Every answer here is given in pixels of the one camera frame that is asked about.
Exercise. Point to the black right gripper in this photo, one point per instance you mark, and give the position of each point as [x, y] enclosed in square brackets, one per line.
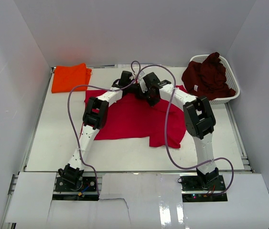
[154, 103]

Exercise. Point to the bright red t shirt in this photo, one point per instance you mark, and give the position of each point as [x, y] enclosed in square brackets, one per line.
[130, 117]

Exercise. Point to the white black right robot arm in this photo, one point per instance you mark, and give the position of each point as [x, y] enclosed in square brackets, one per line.
[199, 120]

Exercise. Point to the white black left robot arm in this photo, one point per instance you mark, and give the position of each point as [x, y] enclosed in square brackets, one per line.
[94, 119]

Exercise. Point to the dark maroon t shirt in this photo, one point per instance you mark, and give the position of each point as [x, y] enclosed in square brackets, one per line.
[207, 78]

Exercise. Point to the orange folded t shirt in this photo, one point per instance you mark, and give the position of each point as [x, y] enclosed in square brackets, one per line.
[68, 77]

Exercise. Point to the white plastic laundry basket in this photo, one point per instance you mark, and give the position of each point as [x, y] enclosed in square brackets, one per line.
[231, 80]

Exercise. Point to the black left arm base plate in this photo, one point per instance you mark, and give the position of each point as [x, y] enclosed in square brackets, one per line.
[84, 190]

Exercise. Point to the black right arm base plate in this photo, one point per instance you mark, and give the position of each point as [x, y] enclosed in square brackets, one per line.
[194, 190]

